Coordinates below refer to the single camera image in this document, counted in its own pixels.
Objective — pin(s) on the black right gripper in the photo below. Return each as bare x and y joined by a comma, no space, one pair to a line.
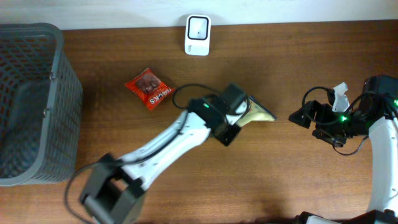
313,114

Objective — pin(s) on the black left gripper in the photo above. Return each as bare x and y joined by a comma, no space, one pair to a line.
232,130

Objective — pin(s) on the yellow wet wipes pack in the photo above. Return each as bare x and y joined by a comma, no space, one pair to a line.
257,112

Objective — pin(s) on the red snack bag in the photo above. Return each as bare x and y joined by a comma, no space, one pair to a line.
149,88

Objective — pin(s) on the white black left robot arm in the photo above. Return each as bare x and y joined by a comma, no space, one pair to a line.
116,188

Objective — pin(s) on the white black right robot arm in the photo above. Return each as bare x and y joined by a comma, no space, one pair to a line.
372,115

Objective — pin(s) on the grey plastic mesh basket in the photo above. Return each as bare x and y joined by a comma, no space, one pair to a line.
41,104

